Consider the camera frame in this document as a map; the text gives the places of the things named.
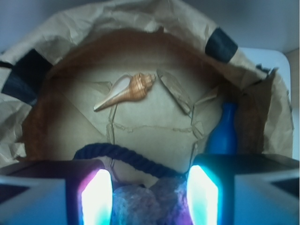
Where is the brown wood bark piece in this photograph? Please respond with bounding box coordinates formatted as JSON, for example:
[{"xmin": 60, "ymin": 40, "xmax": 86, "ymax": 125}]
[{"xmin": 157, "ymin": 69, "xmax": 193, "ymax": 117}]

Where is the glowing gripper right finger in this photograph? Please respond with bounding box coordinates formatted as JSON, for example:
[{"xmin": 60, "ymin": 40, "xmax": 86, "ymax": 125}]
[{"xmin": 187, "ymin": 154, "xmax": 300, "ymax": 225}]

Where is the brown paper-lined round bin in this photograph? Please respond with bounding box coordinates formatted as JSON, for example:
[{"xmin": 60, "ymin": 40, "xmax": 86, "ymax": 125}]
[{"xmin": 0, "ymin": 0, "xmax": 293, "ymax": 173}]

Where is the brown rock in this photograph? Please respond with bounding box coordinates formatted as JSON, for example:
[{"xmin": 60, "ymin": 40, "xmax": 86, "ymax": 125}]
[{"xmin": 111, "ymin": 178, "xmax": 193, "ymax": 225}]

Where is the blue plastic bottle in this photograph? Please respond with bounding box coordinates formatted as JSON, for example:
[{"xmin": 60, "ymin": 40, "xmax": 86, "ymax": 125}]
[{"xmin": 205, "ymin": 103, "xmax": 237, "ymax": 155}]

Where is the orange conch seashell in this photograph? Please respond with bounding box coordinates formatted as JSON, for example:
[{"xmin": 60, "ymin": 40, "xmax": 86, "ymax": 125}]
[{"xmin": 93, "ymin": 73, "xmax": 156, "ymax": 112}]

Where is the dark blue rope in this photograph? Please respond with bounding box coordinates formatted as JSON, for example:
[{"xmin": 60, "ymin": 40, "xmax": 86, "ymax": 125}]
[{"xmin": 74, "ymin": 143, "xmax": 186, "ymax": 179}]

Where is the white tray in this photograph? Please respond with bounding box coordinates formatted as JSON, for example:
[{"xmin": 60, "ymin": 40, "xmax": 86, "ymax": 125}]
[{"xmin": 240, "ymin": 47, "xmax": 290, "ymax": 77}]

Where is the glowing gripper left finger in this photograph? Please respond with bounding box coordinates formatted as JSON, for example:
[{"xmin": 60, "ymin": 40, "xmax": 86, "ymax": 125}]
[{"xmin": 0, "ymin": 159, "xmax": 113, "ymax": 225}]

